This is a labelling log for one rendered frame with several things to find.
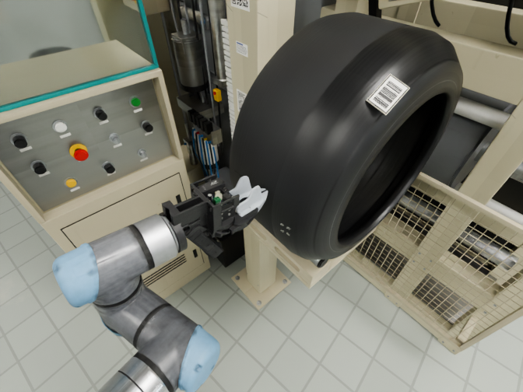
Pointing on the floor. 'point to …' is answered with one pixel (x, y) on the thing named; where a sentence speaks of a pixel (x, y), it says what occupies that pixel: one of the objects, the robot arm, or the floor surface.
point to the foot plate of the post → (263, 291)
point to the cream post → (258, 260)
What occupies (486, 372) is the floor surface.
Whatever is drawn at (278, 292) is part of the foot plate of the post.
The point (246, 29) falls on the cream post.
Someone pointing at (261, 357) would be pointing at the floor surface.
